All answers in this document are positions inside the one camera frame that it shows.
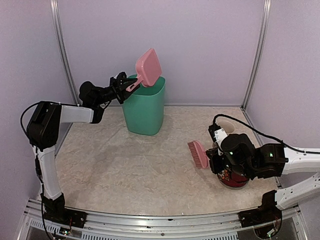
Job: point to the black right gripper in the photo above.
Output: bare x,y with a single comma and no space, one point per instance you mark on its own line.
216,167

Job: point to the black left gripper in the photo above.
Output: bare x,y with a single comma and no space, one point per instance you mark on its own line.
116,84

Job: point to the pink plastic hand brush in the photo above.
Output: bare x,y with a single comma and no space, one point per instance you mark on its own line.
198,154

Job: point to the pink plastic dustpan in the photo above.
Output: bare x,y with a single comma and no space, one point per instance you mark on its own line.
148,70

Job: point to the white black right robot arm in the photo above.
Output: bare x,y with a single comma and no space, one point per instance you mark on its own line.
237,154

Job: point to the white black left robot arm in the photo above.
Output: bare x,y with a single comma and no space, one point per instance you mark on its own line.
44,126

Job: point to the red floral plate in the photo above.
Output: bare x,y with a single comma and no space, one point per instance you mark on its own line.
231,179

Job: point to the green plastic waste bin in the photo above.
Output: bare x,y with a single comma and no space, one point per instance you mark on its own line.
144,109

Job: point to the floral ceramic mug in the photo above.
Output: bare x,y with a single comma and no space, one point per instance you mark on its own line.
228,126

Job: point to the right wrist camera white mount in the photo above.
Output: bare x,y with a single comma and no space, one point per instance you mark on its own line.
217,134

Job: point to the aluminium front rail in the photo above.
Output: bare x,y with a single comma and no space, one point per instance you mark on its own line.
94,225

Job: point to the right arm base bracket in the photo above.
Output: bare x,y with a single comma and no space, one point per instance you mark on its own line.
266,212

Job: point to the left aluminium frame post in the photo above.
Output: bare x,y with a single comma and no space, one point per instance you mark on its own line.
63,51

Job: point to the aluminium frame post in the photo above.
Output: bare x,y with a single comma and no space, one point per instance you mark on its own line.
258,53
63,51

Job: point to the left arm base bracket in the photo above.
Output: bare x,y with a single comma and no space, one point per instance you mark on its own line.
55,211

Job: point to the right aluminium frame post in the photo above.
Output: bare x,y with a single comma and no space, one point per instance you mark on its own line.
258,53

